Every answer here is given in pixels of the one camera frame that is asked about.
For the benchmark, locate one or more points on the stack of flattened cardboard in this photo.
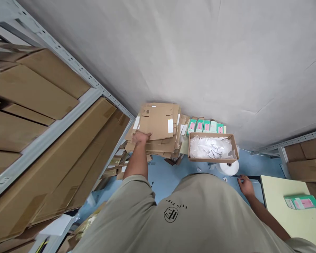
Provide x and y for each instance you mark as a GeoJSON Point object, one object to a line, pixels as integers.
{"type": "Point", "coordinates": [163, 147]}

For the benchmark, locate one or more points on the open box of plastic bags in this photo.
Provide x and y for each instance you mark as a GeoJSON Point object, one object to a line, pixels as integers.
{"type": "Point", "coordinates": [213, 147]}

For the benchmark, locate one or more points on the person's right hand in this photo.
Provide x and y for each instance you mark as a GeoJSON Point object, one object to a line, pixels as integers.
{"type": "Point", "coordinates": [246, 187]}

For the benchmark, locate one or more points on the person's body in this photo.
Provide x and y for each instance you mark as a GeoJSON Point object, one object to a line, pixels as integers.
{"type": "Point", "coordinates": [200, 216]}

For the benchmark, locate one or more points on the pale yellow table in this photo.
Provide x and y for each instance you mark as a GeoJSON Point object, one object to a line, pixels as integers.
{"type": "Point", "coordinates": [287, 226]}

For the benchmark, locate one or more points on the grey metal shelf with cartons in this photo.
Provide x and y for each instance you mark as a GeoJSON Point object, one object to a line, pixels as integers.
{"type": "Point", "coordinates": [305, 160]}
{"type": "Point", "coordinates": [42, 131]}

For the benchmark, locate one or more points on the person's left hand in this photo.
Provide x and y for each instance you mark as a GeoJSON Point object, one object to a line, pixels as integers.
{"type": "Point", "coordinates": [140, 137]}

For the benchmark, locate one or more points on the white paper roll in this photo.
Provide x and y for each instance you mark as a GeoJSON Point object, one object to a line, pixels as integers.
{"type": "Point", "coordinates": [227, 168]}

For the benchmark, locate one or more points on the carton with white labels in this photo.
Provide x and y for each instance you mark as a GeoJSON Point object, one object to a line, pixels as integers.
{"type": "Point", "coordinates": [158, 121]}

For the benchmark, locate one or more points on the person's left fingers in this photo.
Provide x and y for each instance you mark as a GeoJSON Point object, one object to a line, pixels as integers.
{"type": "Point", "coordinates": [148, 135]}

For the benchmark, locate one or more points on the person's right fingers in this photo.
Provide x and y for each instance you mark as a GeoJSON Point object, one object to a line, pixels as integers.
{"type": "Point", "coordinates": [243, 179]}

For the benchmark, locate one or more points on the green and pink box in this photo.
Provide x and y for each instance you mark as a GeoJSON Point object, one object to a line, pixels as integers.
{"type": "Point", "coordinates": [213, 127]}
{"type": "Point", "coordinates": [301, 202]}
{"type": "Point", "coordinates": [220, 128]}
{"type": "Point", "coordinates": [207, 127]}
{"type": "Point", "coordinates": [199, 126]}
{"type": "Point", "coordinates": [191, 127]}

